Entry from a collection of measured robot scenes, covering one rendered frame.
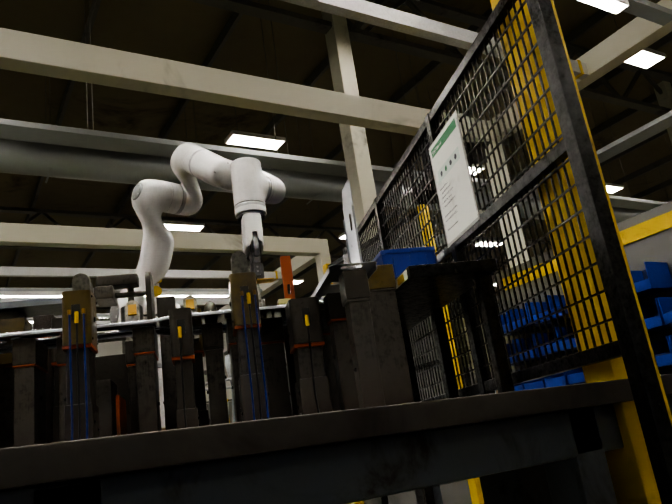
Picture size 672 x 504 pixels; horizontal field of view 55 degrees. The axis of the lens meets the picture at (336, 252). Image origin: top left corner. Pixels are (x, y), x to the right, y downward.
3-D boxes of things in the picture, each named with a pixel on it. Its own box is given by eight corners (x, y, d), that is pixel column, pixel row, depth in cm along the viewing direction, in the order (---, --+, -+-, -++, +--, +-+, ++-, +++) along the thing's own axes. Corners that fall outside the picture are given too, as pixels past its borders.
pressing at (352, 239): (366, 299, 162) (346, 177, 172) (356, 309, 173) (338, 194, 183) (368, 299, 163) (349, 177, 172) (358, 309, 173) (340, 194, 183)
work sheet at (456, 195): (479, 218, 159) (455, 109, 168) (447, 247, 181) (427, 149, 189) (486, 218, 160) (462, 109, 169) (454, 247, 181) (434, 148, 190)
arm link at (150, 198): (164, 338, 208) (116, 336, 197) (147, 328, 217) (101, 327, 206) (192, 186, 205) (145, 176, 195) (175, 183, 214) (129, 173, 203)
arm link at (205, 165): (230, 184, 201) (284, 211, 179) (185, 175, 191) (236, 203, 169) (238, 157, 200) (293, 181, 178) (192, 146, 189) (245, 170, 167)
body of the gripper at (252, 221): (235, 221, 175) (239, 260, 172) (237, 207, 166) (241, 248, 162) (263, 219, 177) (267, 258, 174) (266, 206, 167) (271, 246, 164)
